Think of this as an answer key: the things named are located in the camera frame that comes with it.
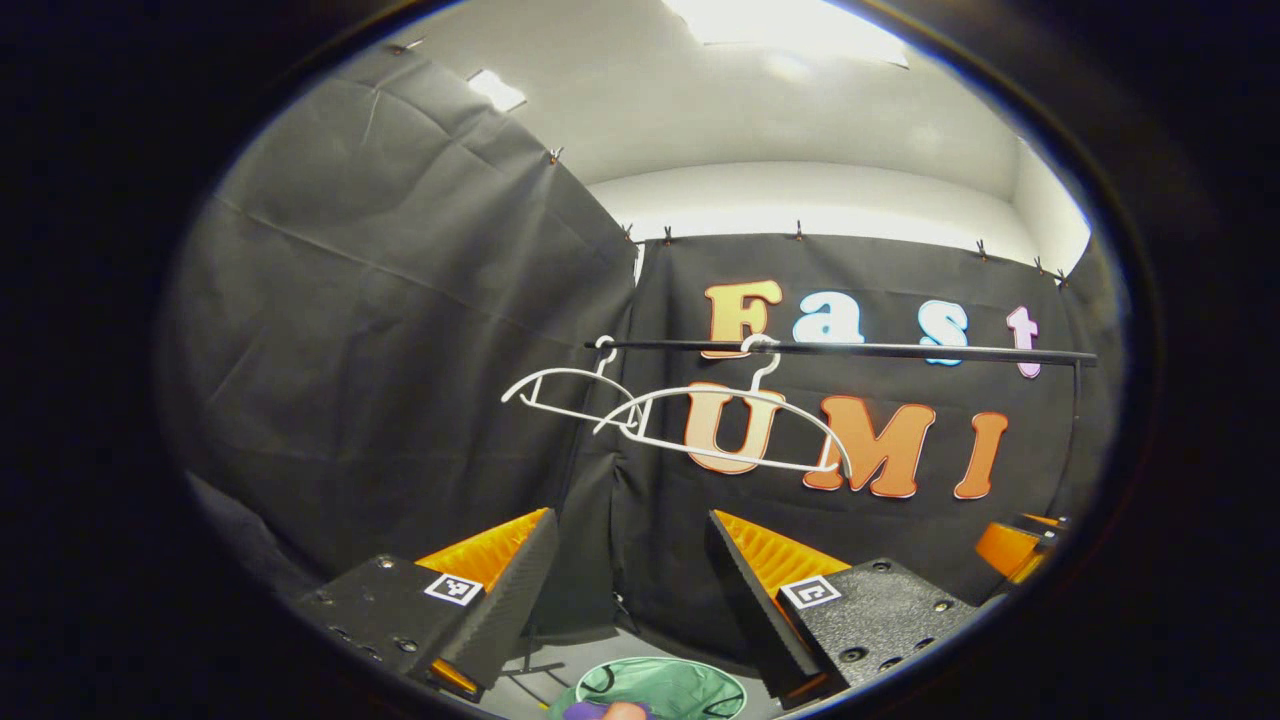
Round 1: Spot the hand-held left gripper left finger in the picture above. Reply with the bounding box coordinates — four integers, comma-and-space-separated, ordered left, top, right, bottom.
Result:
290, 508, 561, 703

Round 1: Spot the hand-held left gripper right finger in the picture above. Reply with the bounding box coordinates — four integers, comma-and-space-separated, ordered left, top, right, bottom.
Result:
706, 510, 986, 709

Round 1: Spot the green laundry hamper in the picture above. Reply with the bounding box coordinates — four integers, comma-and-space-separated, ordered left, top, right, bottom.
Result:
548, 655, 749, 720

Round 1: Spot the white plastic clothes hanger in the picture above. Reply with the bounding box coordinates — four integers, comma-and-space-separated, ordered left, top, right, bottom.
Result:
593, 334, 853, 479
500, 336, 651, 431

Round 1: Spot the black backdrop cloth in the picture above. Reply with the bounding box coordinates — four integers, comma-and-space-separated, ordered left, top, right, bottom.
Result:
160, 45, 641, 601
575, 232, 1126, 661

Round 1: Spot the small ceiling light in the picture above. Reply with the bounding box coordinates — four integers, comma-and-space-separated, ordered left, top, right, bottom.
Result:
466, 68, 528, 113

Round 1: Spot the large ceiling light panel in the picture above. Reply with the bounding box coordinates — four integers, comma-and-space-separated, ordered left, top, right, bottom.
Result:
662, 0, 911, 69

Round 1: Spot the black clothes rail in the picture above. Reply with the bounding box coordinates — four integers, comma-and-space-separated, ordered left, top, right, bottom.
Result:
505, 338, 1099, 701

